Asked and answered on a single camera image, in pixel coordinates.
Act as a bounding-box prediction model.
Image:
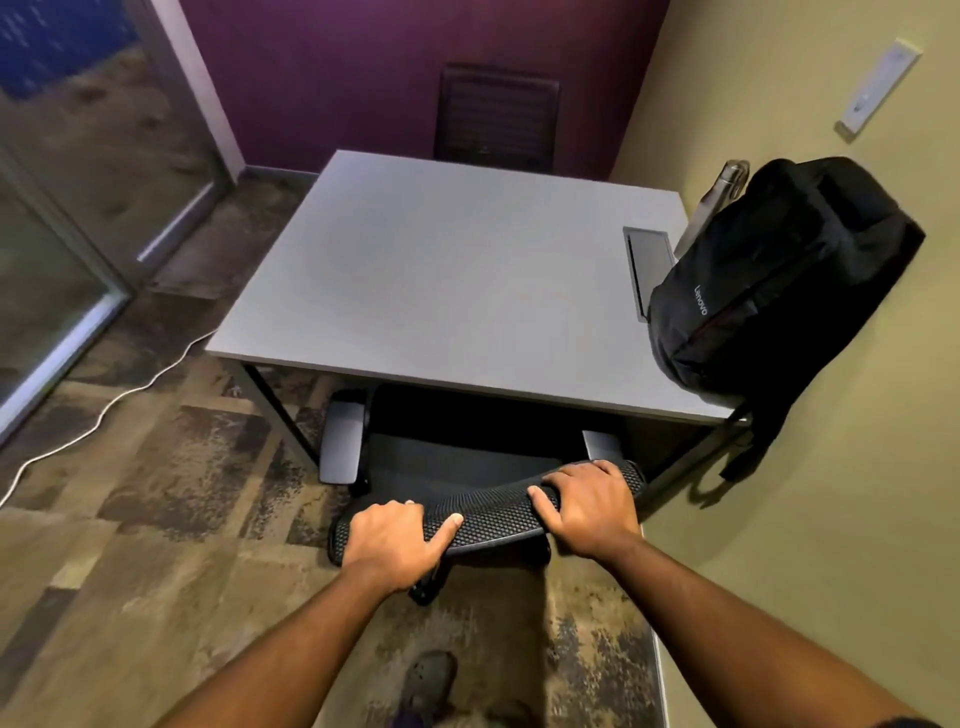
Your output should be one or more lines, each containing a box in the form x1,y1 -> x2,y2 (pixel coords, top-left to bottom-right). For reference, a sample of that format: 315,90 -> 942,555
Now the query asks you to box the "person's right hand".
527,459 -> 645,564

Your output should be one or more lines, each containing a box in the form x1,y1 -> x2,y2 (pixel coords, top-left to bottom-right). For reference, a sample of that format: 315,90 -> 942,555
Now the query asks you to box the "person's left hand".
341,498 -> 465,598

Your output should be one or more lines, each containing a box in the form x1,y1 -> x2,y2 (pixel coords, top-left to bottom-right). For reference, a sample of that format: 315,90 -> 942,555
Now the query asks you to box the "black mesh office chair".
318,385 -> 648,607

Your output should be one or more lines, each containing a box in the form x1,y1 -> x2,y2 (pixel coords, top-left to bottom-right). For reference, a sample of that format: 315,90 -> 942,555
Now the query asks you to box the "person's right forearm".
592,535 -> 943,728

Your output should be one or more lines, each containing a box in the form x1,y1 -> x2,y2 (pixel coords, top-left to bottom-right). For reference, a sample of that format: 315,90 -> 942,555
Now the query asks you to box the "person's left forearm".
153,561 -> 400,728

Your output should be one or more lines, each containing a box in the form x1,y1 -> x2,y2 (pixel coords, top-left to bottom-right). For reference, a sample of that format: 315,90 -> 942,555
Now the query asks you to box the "dark grey clog shoe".
399,650 -> 459,728

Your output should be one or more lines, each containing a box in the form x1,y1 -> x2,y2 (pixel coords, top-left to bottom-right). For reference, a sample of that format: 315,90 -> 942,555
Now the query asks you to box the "grey square table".
205,149 -> 753,481

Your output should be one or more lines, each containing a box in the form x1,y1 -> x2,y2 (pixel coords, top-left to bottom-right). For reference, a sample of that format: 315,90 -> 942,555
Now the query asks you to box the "black backpack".
646,156 -> 928,483

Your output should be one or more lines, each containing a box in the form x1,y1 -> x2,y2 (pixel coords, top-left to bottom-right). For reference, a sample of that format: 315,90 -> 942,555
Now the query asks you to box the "silver metal water bottle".
672,158 -> 752,261

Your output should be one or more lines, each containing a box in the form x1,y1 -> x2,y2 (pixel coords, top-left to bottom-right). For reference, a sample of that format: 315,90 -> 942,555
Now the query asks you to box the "black mesh-back chair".
432,63 -> 563,176

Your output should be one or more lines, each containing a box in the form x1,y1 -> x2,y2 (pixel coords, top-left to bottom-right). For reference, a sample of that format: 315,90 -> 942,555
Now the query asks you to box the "grey table cable box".
621,226 -> 677,324

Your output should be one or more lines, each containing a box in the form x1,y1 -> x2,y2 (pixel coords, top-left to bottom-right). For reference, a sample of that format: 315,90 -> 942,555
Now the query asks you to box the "white floor cable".
0,328 -> 220,510

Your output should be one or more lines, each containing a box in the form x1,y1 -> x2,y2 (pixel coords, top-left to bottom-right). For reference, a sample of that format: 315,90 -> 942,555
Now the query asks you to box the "glass door with metal frame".
0,0 -> 246,445

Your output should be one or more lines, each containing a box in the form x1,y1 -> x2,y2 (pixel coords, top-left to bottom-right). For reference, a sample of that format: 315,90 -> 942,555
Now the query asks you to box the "white wall switch plate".
837,38 -> 924,141

